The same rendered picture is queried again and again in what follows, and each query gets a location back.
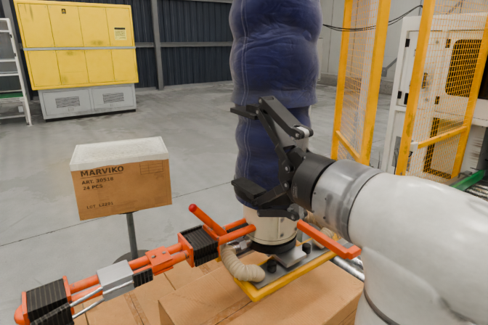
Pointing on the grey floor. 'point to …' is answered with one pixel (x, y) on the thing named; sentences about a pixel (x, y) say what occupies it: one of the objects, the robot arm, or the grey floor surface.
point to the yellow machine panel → (79, 57)
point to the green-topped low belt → (14, 101)
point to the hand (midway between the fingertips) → (240, 147)
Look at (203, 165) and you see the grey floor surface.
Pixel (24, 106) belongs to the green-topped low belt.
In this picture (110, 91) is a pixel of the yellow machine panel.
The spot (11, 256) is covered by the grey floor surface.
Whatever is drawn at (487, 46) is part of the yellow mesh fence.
